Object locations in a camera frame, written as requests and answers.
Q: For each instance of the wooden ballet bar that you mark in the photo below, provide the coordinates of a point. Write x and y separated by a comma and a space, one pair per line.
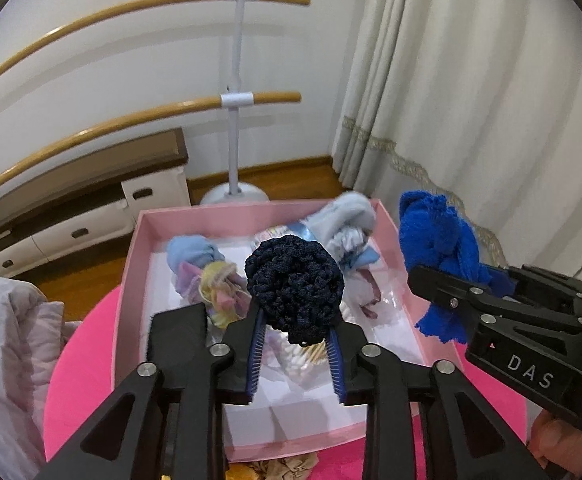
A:
220, 102
101, 16

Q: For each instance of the black pouch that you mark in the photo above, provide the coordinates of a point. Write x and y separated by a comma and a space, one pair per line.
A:
176, 336

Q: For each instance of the lower wooden ballet bar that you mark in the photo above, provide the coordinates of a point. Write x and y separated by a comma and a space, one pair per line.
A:
220, 102

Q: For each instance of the navy crochet scrunchie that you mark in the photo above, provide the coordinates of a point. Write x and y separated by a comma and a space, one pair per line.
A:
298, 285

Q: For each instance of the light blue white cloth bundle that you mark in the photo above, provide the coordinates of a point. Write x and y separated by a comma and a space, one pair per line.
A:
343, 227

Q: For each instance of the person's right hand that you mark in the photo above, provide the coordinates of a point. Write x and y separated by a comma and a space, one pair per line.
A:
554, 441

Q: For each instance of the upper wooden ballet bar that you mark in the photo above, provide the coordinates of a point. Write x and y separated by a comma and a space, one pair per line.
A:
101, 16

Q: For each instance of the blue fuzzy knit item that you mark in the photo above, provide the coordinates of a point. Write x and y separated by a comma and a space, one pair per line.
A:
432, 233

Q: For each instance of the beige fabric scrunchie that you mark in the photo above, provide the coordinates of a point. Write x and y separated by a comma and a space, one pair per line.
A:
297, 467

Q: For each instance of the grey pillow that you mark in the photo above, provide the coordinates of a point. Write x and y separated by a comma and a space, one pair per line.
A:
33, 334

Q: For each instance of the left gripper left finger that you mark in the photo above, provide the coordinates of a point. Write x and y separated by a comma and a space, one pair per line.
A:
169, 422

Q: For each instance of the pink shallow box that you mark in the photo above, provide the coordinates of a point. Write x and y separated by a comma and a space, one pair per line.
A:
285, 418

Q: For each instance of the low tv cabinet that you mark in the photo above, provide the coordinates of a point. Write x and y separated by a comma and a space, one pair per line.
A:
91, 199

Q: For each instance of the pastel fabric scrunchie bundle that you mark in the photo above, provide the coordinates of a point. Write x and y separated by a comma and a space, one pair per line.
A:
202, 275

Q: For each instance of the clear plastic bag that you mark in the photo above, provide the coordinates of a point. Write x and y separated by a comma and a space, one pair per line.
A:
373, 296

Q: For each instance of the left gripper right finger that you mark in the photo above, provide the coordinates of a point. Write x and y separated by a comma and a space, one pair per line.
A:
414, 410

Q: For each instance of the white barre stand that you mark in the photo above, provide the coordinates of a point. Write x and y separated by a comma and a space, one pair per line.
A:
235, 110

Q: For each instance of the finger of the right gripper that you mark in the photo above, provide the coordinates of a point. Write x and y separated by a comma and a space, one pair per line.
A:
540, 288
454, 303

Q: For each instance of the cotton swabs bag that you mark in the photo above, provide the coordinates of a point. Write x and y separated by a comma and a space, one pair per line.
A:
301, 365

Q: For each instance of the white curtain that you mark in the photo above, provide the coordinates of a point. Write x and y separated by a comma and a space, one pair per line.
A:
480, 101

